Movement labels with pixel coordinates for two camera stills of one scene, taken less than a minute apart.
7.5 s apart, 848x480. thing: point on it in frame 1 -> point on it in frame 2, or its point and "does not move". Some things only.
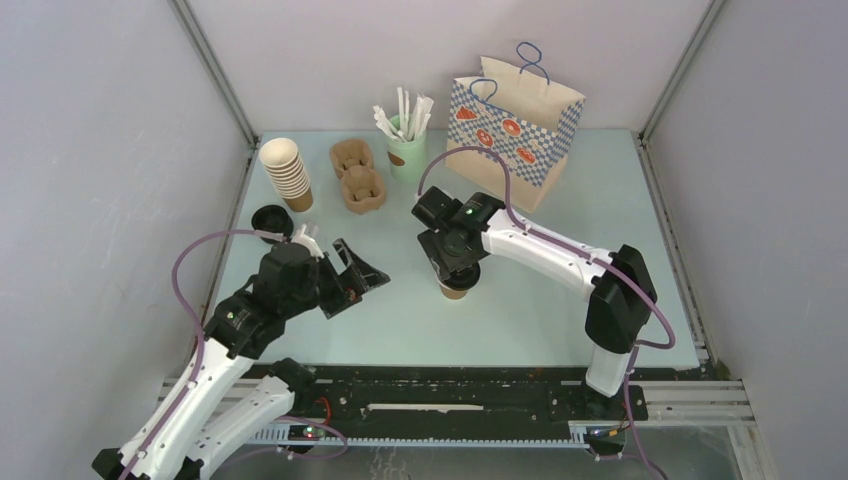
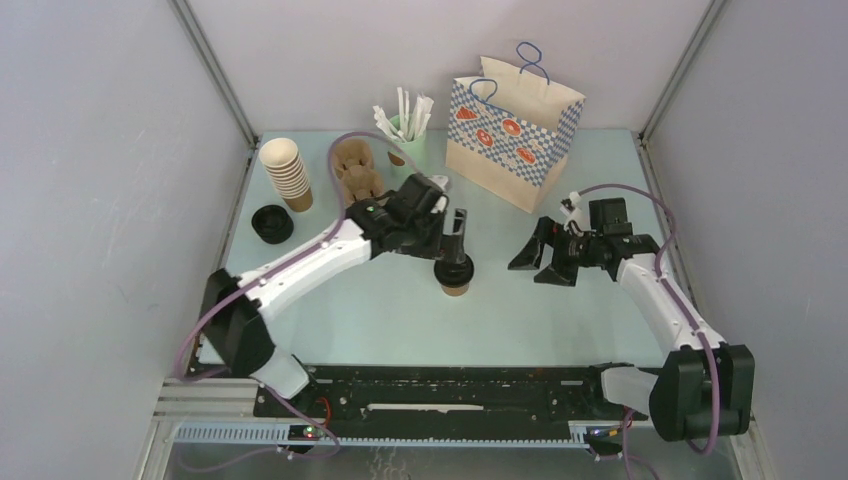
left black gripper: [368, 277] -> [434, 249]
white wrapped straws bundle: [413, 124] does not move
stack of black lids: [275, 219] does not move
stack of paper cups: [282, 159] does not move
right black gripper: [432, 243] -> [530, 257]
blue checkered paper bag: [531, 124] does not move
